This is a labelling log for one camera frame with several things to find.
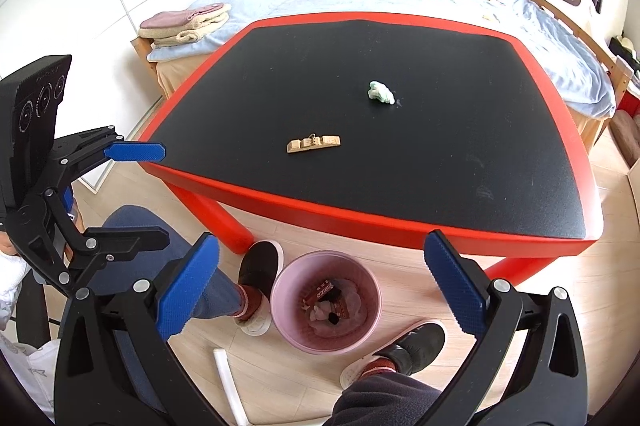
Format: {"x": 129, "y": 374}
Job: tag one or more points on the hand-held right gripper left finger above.
{"x": 190, "y": 286}

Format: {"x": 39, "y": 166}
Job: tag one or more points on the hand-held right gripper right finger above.
{"x": 452, "y": 281}

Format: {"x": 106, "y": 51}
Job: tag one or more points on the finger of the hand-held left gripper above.
{"x": 130, "y": 240}
{"x": 135, "y": 151}

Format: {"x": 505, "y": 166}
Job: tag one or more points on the pink waste bin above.
{"x": 295, "y": 337}

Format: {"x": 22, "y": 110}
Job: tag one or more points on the long red box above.
{"x": 324, "y": 291}

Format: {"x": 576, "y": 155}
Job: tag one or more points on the wooden clip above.
{"x": 300, "y": 146}

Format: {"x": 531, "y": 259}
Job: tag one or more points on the person's left leg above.
{"x": 222, "y": 291}

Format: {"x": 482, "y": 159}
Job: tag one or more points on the person's leg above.
{"x": 222, "y": 291}
{"x": 380, "y": 401}

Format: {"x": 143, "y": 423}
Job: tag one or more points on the black slipper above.
{"x": 260, "y": 266}
{"x": 420, "y": 346}

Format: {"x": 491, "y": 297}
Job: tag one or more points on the wooden bed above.
{"x": 172, "y": 75}

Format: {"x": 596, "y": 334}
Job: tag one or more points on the white plastic tube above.
{"x": 227, "y": 381}

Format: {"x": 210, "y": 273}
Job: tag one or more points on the folded beige towels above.
{"x": 190, "y": 36}

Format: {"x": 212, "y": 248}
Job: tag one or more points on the folded pink towel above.
{"x": 165, "y": 20}

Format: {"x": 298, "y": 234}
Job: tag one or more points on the person's right leg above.
{"x": 380, "y": 401}

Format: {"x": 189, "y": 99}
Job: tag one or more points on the red table with black top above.
{"x": 400, "y": 80}

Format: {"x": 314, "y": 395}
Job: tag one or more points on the brown cushion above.
{"x": 627, "y": 135}

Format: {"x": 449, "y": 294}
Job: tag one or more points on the black bag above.
{"x": 625, "y": 53}

